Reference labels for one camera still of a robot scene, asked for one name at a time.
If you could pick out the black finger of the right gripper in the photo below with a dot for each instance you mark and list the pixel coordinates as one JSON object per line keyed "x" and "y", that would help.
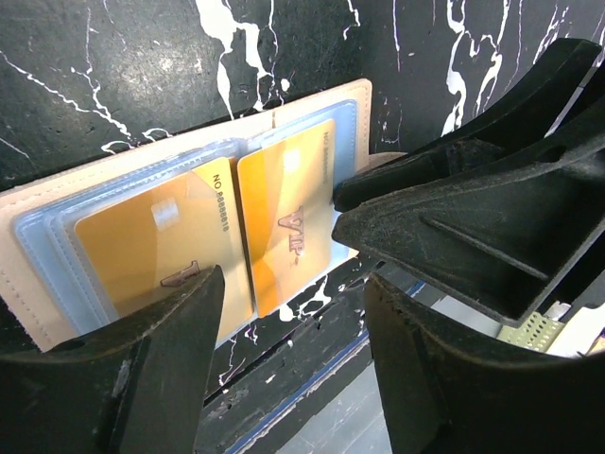
{"x": 505, "y": 238}
{"x": 520, "y": 118}

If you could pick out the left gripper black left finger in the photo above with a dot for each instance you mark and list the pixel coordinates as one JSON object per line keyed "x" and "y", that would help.
{"x": 134, "y": 386}

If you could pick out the beige leather card holder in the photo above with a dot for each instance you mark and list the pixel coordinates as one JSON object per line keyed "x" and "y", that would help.
{"x": 47, "y": 280}

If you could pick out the gold VIP card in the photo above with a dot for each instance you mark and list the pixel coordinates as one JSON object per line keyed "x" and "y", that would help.
{"x": 286, "y": 190}

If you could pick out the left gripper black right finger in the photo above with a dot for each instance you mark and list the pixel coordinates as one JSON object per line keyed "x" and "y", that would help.
{"x": 446, "y": 388}

